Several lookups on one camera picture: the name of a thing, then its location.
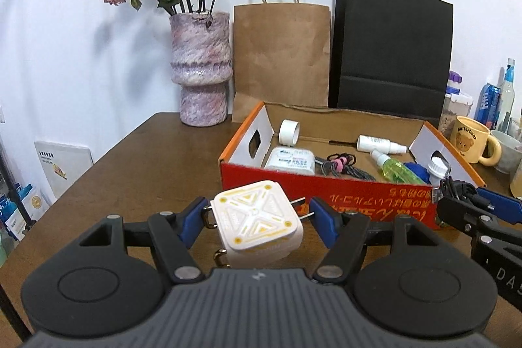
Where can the black lamp stand pole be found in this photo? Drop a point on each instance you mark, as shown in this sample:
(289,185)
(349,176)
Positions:
(12,185)

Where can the blue and white boxes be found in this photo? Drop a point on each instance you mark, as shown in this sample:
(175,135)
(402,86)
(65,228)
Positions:
(20,213)

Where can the brown paper bag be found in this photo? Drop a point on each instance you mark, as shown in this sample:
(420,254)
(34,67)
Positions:
(281,58)

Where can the yellow bear mug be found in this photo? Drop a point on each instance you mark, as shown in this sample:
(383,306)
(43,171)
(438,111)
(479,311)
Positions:
(469,140)

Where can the small clear glass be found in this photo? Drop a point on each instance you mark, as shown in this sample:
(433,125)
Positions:
(516,126)

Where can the pink mottled vase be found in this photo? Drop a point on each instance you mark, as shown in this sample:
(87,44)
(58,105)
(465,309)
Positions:
(202,62)

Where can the clear cotton swab box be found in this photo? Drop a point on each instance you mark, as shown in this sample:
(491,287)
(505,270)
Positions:
(289,160)

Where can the clear food container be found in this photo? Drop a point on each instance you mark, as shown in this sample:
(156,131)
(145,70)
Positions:
(454,111)

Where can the green spray bottle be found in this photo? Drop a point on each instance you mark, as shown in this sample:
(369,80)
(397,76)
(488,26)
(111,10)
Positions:
(397,168)

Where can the red cardboard box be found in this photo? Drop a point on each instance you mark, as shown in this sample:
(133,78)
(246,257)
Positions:
(285,185)

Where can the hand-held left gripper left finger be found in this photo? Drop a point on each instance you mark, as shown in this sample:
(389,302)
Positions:
(189,221)

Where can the white bottle cap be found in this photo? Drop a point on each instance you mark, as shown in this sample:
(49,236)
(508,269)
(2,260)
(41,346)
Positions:
(438,166)

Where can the blue drink can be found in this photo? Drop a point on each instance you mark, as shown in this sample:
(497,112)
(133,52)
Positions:
(487,105)

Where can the white flat box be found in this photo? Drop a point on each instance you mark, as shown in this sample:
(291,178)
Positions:
(61,164)

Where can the purple lid jar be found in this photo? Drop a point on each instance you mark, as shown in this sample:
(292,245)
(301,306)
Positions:
(454,83)

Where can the blue ridged bottle cap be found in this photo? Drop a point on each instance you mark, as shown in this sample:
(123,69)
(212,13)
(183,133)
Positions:
(416,172)

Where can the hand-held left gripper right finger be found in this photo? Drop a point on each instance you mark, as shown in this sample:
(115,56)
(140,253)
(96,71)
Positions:
(326,221)

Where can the white spray bottle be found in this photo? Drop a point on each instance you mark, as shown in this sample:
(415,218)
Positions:
(377,143)

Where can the black paper bag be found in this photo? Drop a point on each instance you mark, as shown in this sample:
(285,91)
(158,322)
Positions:
(391,46)

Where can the white ceramic cup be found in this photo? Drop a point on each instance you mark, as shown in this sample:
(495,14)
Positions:
(509,152)

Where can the white tape roll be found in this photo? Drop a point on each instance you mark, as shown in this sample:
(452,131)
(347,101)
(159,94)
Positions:
(288,132)

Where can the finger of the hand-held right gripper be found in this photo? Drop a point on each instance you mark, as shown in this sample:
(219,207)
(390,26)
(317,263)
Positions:
(456,215)
(503,207)

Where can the white charger plug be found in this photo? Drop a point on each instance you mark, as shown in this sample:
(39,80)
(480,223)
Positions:
(257,221)

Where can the yellow thermos jug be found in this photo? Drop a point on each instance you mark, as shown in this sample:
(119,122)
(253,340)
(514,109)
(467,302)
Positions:
(517,179)

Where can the clear glass soda bottle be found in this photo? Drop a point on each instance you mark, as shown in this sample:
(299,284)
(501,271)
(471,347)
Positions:
(507,95)

